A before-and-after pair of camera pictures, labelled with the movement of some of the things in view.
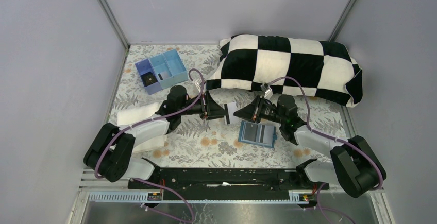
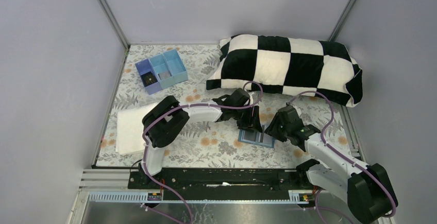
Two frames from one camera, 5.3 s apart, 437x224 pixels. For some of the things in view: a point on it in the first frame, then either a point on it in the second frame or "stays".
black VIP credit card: [148, 79] stays
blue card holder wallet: [257, 134] stays
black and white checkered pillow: [286, 65] stays
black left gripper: [206, 107] to [248, 120]
